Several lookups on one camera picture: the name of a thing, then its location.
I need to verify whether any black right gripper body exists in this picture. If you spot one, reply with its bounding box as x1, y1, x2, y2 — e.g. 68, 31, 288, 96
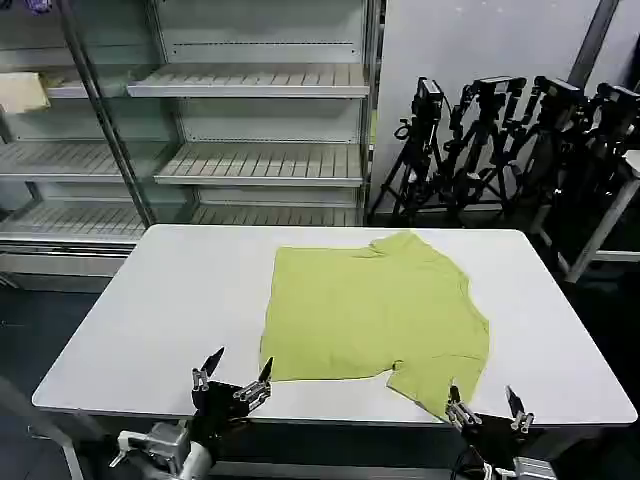
456, 414, 539, 472

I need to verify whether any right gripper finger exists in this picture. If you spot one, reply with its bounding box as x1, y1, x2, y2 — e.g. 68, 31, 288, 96
444, 385, 481, 429
504, 384, 535, 432

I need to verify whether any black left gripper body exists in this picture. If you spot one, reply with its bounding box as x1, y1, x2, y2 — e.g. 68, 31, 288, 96
188, 380, 262, 452

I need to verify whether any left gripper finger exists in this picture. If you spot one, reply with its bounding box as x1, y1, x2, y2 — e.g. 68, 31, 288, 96
232, 356, 275, 403
191, 346, 226, 393

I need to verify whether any yellow-green t-shirt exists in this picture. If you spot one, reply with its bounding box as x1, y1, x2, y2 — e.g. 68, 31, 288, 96
258, 230, 491, 420

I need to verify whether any white rounded table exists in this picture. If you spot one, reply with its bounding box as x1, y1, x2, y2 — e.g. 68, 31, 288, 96
30, 223, 639, 480

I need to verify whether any glass-door grey shelf unit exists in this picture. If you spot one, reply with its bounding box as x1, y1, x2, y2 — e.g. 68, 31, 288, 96
0, 0, 157, 292

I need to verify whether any open grey shelf unit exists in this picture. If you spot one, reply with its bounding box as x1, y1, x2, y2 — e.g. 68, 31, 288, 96
125, 0, 384, 229

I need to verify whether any beige cardboard piece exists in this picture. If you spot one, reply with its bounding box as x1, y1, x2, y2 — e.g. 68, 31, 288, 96
0, 71, 52, 116

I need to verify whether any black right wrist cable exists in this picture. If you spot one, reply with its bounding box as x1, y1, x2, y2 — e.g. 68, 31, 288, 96
451, 443, 489, 480

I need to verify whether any black camera tripod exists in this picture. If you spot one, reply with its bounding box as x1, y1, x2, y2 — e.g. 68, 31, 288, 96
443, 75, 529, 225
517, 74, 589, 241
383, 76, 454, 224
574, 82, 640, 251

